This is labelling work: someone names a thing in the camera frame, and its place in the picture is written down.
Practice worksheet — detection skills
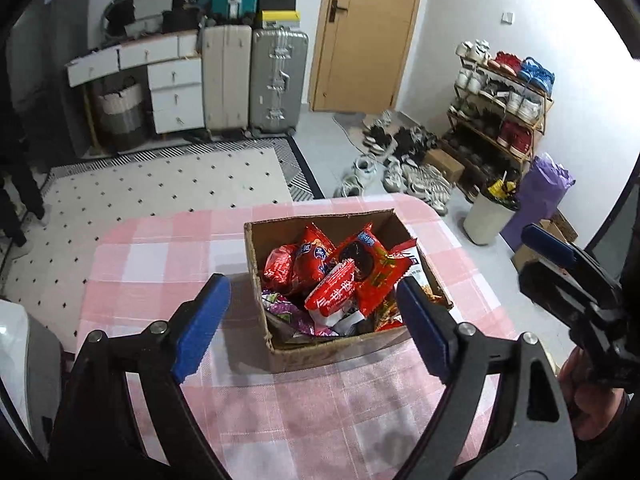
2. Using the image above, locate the small cardboard box on floor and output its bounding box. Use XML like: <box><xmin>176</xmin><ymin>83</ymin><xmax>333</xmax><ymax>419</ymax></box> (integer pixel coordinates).
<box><xmin>512</xmin><ymin>219</ymin><xmax>577</xmax><ymax>272</ymax></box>

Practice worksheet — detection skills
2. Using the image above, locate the red dark snack bag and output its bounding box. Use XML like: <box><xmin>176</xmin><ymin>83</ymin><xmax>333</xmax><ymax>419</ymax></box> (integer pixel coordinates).
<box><xmin>330</xmin><ymin>223</ymin><xmax>412</xmax><ymax>318</ymax></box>

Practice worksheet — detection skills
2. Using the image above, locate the dark grey refrigerator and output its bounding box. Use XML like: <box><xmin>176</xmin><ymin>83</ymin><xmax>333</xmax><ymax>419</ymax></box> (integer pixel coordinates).
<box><xmin>6</xmin><ymin>0</ymin><xmax>91</xmax><ymax>167</ymax></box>

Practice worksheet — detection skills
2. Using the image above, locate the operator right hand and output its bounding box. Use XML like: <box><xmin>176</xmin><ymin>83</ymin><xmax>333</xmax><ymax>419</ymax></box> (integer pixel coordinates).
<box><xmin>558</xmin><ymin>347</ymin><xmax>626</xmax><ymax>441</ymax></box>

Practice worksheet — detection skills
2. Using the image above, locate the white trash bin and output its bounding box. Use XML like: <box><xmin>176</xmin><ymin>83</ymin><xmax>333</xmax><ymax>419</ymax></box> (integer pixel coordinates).
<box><xmin>462</xmin><ymin>179</ymin><xmax>521</xmax><ymax>246</ymax></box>

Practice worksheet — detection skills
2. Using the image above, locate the brown box by shoes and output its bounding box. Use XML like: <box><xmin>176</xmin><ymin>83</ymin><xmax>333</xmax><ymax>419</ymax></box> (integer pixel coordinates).
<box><xmin>423</xmin><ymin>148</ymin><xmax>464</xmax><ymax>184</ymax></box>

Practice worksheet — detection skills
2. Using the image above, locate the purple gift bag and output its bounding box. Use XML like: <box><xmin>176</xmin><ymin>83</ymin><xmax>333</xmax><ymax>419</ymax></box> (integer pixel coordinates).
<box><xmin>501</xmin><ymin>153</ymin><xmax>576</xmax><ymax>252</ymax></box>

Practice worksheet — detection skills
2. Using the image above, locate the red white snack bag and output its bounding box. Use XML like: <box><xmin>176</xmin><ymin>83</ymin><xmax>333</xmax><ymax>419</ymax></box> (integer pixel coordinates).
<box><xmin>304</xmin><ymin>258</ymin><xmax>356</xmax><ymax>318</ymax></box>

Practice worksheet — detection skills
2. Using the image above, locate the wooden shoe rack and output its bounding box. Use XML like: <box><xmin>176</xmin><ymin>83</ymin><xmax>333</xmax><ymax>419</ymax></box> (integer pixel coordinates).
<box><xmin>440</xmin><ymin>40</ymin><xmax>555</xmax><ymax>194</ymax></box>

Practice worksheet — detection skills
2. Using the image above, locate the wooden door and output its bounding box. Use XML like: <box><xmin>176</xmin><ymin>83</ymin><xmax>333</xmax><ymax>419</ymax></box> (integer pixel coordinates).
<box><xmin>309</xmin><ymin>0</ymin><xmax>420</xmax><ymax>114</ymax></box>

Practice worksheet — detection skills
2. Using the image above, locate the beige suitcase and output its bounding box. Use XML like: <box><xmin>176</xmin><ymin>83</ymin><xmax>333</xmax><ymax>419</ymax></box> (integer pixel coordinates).
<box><xmin>201</xmin><ymin>25</ymin><xmax>252</xmax><ymax>131</ymax></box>

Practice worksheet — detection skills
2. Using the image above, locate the red orange snack bag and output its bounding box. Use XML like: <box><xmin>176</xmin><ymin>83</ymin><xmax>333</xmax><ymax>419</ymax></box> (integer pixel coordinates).
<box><xmin>262</xmin><ymin>223</ymin><xmax>335</xmax><ymax>295</ymax></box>

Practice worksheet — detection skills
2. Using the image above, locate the SF cardboard box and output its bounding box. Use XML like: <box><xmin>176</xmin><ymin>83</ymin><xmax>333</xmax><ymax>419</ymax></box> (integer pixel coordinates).
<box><xmin>244</xmin><ymin>209</ymin><xmax>452</xmax><ymax>373</ymax></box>

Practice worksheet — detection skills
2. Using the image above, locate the white drawer cabinet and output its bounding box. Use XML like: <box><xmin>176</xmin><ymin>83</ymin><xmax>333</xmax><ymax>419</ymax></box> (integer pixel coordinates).
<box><xmin>66</xmin><ymin>30</ymin><xmax>204</xmax><ymax>134</ymax></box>

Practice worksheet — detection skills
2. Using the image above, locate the white dotted rug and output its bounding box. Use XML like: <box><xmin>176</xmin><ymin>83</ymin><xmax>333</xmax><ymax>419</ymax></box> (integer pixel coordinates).
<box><xmin>0</xmin><ymin>135</ymin><xmax>327</xmax><ymax>326</ymax></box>

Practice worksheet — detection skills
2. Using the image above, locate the person in black clothes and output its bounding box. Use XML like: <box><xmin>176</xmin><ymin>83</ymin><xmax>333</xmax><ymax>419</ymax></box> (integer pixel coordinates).
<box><xmin>1</xmin><ymin>120</ymin><xmax>50</xmax><ymax>260</ymax></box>

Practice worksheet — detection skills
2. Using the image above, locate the silver suitcase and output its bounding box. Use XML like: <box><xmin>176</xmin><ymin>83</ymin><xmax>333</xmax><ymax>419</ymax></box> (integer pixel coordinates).
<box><xmin>248</xmin><ymin>28</ymin><xmax>308</xmax><ymax>134</ymax></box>

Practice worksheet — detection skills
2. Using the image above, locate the pink checked tablecloth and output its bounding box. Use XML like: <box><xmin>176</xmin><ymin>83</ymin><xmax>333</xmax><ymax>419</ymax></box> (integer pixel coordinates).
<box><xmin>78</xmin><ymin>194</ymin><xmax>515</xmax><ymax>479</ymax></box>

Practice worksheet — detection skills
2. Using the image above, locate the woven laundry basket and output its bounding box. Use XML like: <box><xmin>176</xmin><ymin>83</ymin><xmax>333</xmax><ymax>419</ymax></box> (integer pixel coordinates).
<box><xmin>96</xmin><ymin>76</ymin><xmax>146</xmax><ymax>152</ymax></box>

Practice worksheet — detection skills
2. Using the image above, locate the purple snack bag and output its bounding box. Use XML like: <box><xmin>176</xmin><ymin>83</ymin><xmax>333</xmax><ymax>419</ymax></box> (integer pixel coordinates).
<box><xmin>262</xmin><ymin>289</ymin><xmax>337</xmax><ymax>337</ymax></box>

